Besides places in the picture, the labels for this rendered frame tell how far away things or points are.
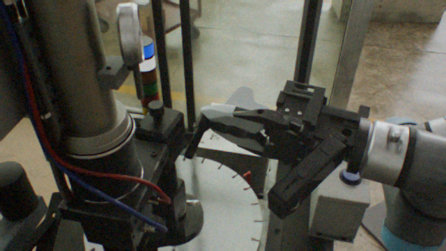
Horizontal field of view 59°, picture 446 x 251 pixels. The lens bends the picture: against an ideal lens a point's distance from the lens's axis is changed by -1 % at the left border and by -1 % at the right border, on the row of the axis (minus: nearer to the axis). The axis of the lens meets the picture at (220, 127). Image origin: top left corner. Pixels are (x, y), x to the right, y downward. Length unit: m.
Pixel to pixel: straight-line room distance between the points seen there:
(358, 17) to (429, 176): 0.53
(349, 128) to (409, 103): 2.35
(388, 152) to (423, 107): 2.39
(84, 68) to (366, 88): 2.64
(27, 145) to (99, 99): 0.97
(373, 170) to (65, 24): 0.36
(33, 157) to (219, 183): 0.64
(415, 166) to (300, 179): 0.13
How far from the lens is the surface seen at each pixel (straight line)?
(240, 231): 0.74
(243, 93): 0.53
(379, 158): 0.49
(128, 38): 0.32
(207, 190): 0.80
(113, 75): 0.34
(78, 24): 0.32
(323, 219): 0.95
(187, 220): 0.74
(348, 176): 0.93
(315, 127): 0.49
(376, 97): 2.83
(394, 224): 0.59
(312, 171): 0.47
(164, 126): 0.48
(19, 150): 1.30
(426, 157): 0.50
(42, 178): 1.19
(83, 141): 0.37
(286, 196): 0.45
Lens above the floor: 1.56
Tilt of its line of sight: 41 degrees down
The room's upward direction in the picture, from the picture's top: straight up
